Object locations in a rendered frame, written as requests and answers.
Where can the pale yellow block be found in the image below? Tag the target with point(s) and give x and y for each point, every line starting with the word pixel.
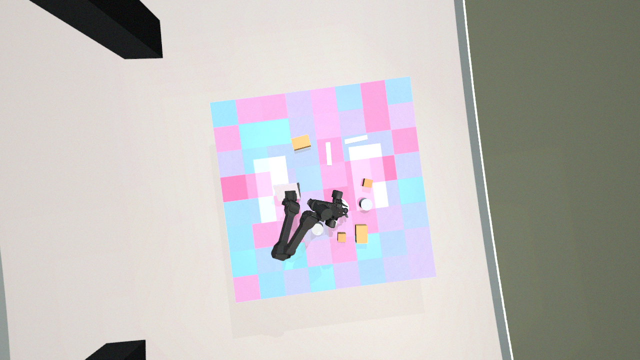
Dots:
pixel 361 233
pixel 301 142

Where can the glass french press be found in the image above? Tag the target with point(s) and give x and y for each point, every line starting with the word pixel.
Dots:
pixel 345 208

